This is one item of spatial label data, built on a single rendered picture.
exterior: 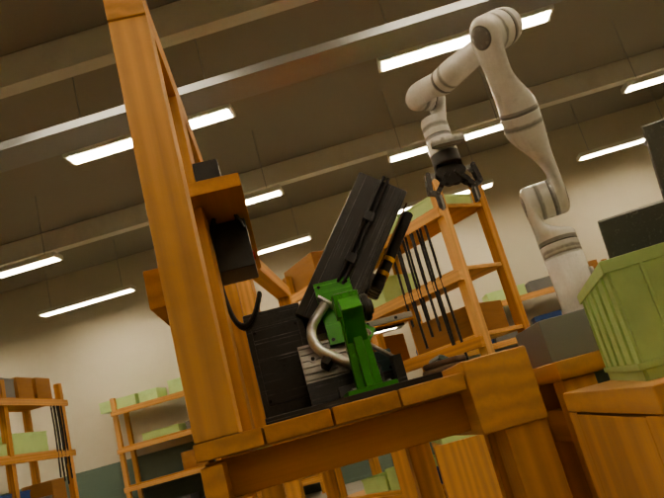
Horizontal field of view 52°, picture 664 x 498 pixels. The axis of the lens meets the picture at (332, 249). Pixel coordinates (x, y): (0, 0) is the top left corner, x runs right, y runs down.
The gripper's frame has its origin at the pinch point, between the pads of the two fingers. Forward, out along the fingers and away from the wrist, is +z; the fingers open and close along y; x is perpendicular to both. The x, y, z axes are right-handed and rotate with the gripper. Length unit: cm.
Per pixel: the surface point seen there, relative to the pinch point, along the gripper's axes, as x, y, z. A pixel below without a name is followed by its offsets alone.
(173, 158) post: 25, 67, -18
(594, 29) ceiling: -547, -411, -330
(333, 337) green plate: -36, 38, 21
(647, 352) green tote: 75, 7, 47
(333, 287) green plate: -40, 34, 5
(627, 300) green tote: 75, 7, 40
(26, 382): -613, 336, -90
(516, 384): 26, 10, 47
